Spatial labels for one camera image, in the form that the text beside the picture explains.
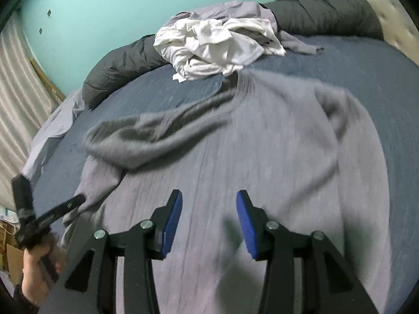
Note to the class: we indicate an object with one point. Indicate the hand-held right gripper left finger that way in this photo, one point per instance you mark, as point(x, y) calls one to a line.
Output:
point(172, 222)

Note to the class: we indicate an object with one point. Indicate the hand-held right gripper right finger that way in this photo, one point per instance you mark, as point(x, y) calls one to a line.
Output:
point(247, 225)

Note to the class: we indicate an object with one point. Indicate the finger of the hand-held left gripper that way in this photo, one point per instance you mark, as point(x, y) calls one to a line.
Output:
point(62, 209)

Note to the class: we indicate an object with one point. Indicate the grey sweater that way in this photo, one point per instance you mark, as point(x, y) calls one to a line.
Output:
point(262, 144)

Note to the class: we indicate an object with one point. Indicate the person's left hand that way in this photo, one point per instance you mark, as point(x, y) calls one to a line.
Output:
point(36, 268)

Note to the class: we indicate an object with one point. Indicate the white woven sack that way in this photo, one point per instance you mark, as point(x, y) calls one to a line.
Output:
point(8, 212)

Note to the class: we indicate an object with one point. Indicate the cardboard box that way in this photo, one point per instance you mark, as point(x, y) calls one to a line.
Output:
point(13, 255)

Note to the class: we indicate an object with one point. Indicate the light grey crumpled blanket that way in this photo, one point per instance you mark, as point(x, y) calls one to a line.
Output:
point(55, 121)

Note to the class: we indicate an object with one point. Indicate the striped beige curtain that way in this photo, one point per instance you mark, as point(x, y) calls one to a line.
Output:
point(19, 104)

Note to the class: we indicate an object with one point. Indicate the white garment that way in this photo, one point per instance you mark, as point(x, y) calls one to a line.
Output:
point(212, 49)

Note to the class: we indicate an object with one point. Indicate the blue bed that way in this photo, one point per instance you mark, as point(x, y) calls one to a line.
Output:
point(376, 81)

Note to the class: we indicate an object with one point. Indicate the dark grey rolled duvet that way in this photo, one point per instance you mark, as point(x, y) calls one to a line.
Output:
point(327, 9)

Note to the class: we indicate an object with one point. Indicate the cream tufted headboard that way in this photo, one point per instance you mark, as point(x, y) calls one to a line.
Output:
point(392, 19)

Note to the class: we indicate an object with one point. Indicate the wooden frame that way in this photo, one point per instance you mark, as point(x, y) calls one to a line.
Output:
point(49, 81)

